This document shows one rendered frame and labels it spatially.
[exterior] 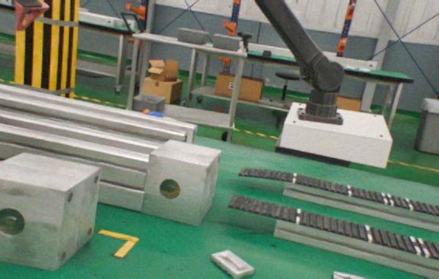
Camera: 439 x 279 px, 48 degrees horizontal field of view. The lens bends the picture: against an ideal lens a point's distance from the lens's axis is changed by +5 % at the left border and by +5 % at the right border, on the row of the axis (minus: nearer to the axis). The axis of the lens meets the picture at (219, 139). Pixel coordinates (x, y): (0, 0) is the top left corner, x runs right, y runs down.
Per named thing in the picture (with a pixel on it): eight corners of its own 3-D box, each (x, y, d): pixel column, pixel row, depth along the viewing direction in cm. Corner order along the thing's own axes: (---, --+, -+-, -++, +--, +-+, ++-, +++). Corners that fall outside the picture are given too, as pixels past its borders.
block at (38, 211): (101, 229, 64) (109, 162, 62) (56, 272, 53) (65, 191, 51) (29, 215, 66) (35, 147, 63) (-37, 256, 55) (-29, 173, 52)
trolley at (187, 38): (230, 142, 441) (250, 33, 417) (231, 158, 388) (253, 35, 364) (122, 125, 439) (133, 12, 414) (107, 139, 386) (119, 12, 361)
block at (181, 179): (216, 198, 81) (224, 146, 79) (198, 226, 69) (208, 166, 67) (167, 187, 83) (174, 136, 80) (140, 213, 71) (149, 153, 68)
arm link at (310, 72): (337, 98, 128) (327, 94, 133) (346, 60, 125) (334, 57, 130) (307, 98, 125) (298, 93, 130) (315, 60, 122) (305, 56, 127)
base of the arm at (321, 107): (338, 117, 136) (296, 111, 137) (344, 90, 134) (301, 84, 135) (343, 125, 128) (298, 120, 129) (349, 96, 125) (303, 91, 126)
